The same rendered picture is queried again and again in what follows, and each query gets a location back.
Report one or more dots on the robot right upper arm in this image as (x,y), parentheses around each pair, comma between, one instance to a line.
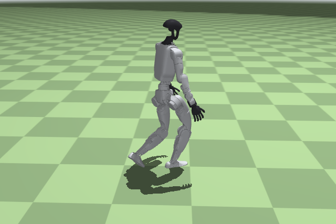
(177,57)

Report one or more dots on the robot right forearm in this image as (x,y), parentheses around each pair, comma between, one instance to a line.
(186,90)

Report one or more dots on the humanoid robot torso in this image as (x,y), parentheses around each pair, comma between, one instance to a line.
(163,71)

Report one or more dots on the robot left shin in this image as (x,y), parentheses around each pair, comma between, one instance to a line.
(150,143)

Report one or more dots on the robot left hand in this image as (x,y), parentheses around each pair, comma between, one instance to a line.
(173,88)

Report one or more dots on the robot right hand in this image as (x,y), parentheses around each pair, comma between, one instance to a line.
(196,110)

